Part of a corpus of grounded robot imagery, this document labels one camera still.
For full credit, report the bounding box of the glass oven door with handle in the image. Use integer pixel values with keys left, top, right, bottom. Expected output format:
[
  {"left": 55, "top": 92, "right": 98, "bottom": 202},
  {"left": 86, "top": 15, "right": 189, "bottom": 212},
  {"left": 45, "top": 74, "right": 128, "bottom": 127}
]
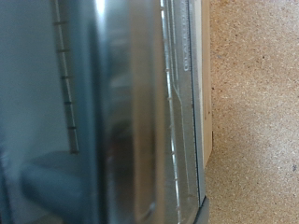
[{"left": 93, "top": 0, "right": 210, "bottom": 224}]

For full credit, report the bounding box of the silver toaster oven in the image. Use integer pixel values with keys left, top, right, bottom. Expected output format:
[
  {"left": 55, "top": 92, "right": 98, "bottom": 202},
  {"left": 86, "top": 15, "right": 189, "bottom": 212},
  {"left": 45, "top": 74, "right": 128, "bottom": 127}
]
[{"left": 0, "top": 0, "right": 210, "bottom": 224}]

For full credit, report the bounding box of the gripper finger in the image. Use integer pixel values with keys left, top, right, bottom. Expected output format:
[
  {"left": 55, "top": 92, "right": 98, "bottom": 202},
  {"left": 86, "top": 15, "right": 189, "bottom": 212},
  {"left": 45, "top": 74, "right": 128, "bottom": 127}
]
[{"left": 19, "top": 151, "right": 94, "bottom": 224}]

